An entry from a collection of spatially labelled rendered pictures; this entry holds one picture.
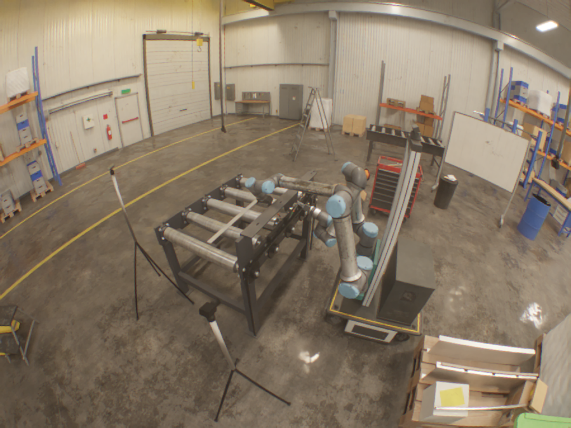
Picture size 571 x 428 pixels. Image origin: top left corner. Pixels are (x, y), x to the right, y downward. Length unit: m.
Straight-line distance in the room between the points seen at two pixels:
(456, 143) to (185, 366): 6.00
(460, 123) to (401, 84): 6.22
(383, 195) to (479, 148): 2.78
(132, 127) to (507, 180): 12.47
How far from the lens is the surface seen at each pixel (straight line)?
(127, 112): 10.84
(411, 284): 1.83
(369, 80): 11.60
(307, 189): 1.57
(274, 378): 2.15
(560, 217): 8.09
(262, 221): 1.57
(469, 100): 11.99
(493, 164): 5.69
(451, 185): 4.99
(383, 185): 3.79
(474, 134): 5.66
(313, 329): 2.37
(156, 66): 11.75
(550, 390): 3.05
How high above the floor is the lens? 2.05
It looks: 33 degrees down
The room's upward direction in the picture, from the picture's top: 1 degrees clockwise
